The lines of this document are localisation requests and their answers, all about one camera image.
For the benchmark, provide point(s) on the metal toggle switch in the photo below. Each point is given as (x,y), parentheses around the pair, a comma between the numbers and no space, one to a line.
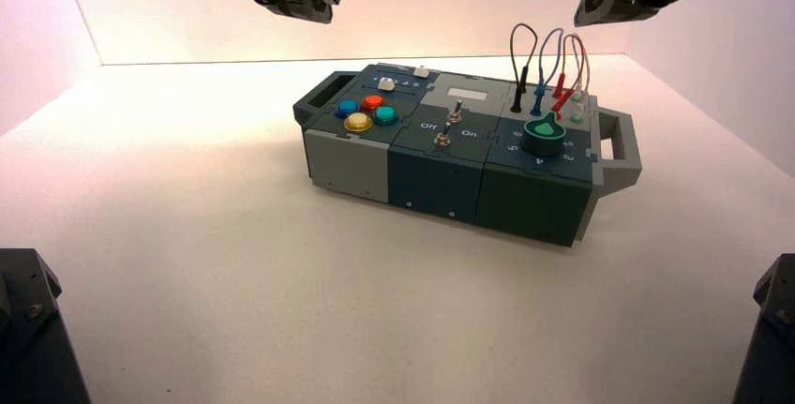
(456,115)
(443,138)

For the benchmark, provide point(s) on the teal grey task box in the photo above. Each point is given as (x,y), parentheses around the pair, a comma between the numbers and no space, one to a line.
(435,171)

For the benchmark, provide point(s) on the blue round push button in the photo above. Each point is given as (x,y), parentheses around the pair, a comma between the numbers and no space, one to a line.
(348,108)

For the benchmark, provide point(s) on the white slider knob blue triangle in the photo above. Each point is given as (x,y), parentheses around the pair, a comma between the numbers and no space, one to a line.
(386,83)

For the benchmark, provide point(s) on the red round push button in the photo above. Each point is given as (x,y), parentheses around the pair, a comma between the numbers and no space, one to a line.
(373,102)

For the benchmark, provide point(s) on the yellow round push button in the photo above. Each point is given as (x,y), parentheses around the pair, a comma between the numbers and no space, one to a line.
(358,122)

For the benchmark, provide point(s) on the green round push button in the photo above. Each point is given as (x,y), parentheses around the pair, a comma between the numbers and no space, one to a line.
(385,115)

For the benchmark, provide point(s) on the green rotary dial knob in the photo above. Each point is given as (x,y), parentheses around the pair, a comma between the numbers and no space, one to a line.
(542,139)

